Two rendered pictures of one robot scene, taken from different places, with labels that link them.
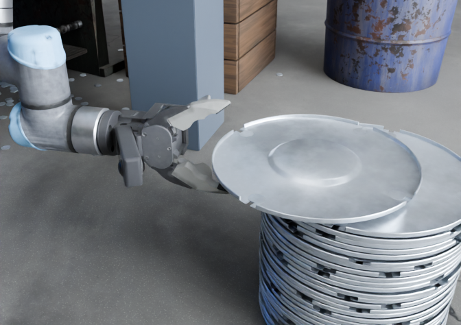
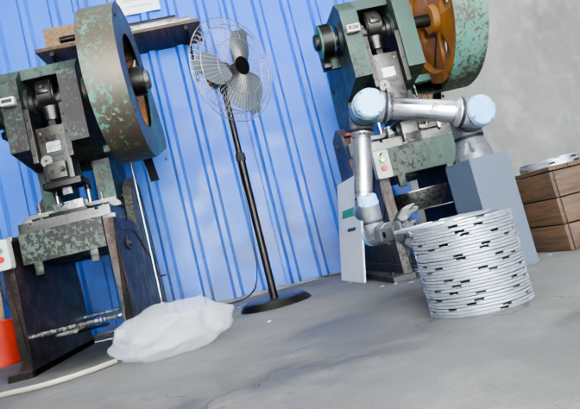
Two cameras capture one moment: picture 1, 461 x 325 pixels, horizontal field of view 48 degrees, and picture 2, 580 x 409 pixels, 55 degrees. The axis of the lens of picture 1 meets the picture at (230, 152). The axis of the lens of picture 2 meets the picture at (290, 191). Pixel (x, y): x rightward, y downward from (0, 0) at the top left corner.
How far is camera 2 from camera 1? 1.45 m
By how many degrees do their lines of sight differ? 62
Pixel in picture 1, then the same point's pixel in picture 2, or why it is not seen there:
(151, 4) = (461, 187)
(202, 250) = not seen: hidden behind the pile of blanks
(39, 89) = (365, 216)
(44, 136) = (369, 236)
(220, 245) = not seen: hidden behind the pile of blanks
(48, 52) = (367, 200)
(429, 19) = not seen: outside the picture
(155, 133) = (395, 224)
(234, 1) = (551, 183)
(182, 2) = (470, 182)
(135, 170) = (378, 235)
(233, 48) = (559, 215)
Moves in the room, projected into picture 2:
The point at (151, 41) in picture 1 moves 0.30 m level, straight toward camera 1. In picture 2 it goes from (465, 208) to (425, 219)
